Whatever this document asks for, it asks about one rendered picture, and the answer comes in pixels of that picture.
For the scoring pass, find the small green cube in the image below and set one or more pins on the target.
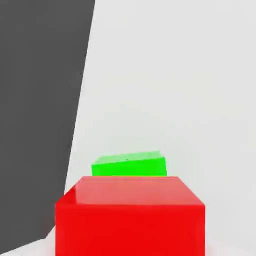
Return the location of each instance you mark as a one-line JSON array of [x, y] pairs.
[[130, 167]]

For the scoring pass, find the small red cube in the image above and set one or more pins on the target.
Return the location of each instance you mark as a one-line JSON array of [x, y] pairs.
[[130, 226]]

